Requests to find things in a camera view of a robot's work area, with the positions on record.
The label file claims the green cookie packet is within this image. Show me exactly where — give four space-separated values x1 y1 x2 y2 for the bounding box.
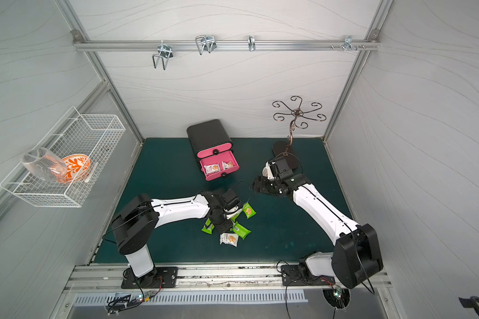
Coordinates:
202 219 215 235
242 202 256 219
230 210 243 222
232 222 251 239

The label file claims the pink top drawer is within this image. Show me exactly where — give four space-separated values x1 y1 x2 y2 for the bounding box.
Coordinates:
196 142 232 159

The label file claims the pink drawer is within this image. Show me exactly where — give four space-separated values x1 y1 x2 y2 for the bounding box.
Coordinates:
200 150 240 181
196 142 232 159

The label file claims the white strainer orange handle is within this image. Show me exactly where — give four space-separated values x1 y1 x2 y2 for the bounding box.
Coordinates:
262 162 274 180

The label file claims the metal hook small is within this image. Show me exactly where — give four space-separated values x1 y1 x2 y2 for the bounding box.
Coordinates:
247 35 255 52

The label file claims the white wire basket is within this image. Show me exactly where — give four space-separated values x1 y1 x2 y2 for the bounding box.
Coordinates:
0 107 125 208

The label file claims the white cookie packet bottom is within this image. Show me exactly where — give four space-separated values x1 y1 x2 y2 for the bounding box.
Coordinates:
220 233 239 247

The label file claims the metal hook right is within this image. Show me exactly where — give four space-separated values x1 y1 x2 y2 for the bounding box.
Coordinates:
330 35 365 51

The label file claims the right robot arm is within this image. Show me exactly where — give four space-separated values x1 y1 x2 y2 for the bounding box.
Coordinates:
253 156 384 289

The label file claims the black pink drawer cabinet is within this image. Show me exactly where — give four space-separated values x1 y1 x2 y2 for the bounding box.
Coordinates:
186 119 234 169

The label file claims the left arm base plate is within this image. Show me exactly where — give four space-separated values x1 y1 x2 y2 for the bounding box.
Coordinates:
121 267 178 289

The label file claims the metal hook middle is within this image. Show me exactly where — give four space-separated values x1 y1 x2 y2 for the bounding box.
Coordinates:
195 35 217 55

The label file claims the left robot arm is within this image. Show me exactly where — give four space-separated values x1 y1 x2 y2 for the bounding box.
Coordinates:
110 189 242 279

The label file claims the metal double hook left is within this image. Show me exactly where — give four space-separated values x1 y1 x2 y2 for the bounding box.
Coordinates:
152 43 174 70

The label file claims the clear glass cup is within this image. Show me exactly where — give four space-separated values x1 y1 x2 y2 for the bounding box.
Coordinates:
21 148 68 183

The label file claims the black metal jewelry stand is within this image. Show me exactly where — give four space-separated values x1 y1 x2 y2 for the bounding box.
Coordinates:
271 96 327 170

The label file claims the metal rail bar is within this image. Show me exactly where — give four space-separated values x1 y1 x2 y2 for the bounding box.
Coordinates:
74 38 381 53

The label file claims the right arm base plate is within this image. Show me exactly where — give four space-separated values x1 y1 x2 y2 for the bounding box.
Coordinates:
279 265 335 288

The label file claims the orange patterned bowl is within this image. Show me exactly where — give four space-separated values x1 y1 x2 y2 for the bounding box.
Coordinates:
57 154 92 183

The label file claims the white cookie packet small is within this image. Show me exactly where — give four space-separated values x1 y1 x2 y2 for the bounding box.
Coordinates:
222 161 234 170

